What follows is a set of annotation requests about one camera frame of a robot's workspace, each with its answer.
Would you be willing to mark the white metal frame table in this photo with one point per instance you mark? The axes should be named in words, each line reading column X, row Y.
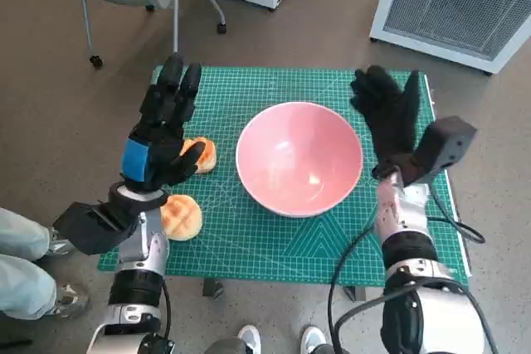
column 176, row 18

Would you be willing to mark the pink bowl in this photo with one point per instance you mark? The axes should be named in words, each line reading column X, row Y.
column 298, row 155

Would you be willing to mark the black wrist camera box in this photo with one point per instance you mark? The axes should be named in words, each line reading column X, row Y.
column 91, row 227
column 444, row 142

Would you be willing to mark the long grilled toy bread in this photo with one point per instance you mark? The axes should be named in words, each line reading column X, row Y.
column 207, row 159

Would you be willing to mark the round toy bread bun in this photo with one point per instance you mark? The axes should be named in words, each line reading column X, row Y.
column 182, row 217

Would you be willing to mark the large white mesh cabinet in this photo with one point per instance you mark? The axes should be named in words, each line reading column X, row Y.
column 448, row 6

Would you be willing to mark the white shoe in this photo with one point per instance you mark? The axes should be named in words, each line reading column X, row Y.
column 250, row 339
column 313, row 339

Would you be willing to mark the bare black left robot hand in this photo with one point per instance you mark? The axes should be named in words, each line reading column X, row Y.
column 157, row 146

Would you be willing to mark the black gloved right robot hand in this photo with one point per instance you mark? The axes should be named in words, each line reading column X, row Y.
column 390, row 122

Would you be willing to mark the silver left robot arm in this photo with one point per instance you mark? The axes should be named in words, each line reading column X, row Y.
column 141, row 246

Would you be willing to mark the black table bracket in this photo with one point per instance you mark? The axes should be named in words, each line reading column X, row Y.
column 357, row 292
column 213, row 288

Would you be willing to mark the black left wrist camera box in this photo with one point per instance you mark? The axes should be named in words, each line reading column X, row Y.
column 91, row 227

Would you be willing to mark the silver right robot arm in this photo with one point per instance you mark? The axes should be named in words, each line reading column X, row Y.
column 398, row 213

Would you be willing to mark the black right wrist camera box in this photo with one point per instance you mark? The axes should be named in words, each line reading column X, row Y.
column 444, row 142

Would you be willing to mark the green cutting mat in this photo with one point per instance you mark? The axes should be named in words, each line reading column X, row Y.
column 257, row 246

